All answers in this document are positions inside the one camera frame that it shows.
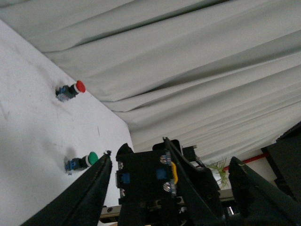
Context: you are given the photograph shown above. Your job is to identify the white curtain backdrop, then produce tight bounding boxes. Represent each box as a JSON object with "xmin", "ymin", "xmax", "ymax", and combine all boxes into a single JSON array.
[{"xmin": 0, "ymin": 0, "xmax": 301, "ymax": 161}]

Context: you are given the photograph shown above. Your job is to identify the red mushroom push button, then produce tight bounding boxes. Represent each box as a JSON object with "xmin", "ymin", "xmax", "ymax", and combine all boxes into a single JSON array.
[{"xmin": 55, "ymin": 81, "xmax": 86, "ymax": 102}]

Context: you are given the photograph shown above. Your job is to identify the green mushroom push button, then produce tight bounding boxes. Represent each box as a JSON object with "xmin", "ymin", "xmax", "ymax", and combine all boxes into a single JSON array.
[{"xmin": 64, "ymin": 152, "xmax": 99, "ymax": 175}]

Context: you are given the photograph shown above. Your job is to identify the black equipment box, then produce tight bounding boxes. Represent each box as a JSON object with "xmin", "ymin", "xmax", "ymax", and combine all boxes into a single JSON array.
[{"xmin": 261, "ymin": 123, "xmax": 301, "ymax": 202}]

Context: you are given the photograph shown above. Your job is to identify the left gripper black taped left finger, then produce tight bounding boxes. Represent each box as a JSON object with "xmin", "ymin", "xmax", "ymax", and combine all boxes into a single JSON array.
[{"xmin": 22, "ymin": 151, "xmax": 112, "ymax": 226}]

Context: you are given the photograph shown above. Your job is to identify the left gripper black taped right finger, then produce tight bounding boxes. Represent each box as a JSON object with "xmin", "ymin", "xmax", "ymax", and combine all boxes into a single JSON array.
[{"xmin": 229, "ymin": 157, "xmax": 301, "ymax": 226}]

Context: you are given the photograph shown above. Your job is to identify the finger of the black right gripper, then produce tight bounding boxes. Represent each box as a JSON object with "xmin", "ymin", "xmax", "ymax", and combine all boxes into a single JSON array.
[{"xmin": 163, "ymin": 137, "xmax": 223, "ymax": 226}]

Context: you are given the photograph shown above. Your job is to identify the yellow mushroom push button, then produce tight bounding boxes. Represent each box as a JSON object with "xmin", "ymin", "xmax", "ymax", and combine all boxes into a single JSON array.
[{"xmin": 115, "ymin": 142, "xmax": 181, "ymax": 226}]

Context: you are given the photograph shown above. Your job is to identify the green plant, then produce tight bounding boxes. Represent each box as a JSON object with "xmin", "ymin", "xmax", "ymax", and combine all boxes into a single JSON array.
[{"xmin": 207, "ymin": 158, "xmax": 229, "ymax": 189}]

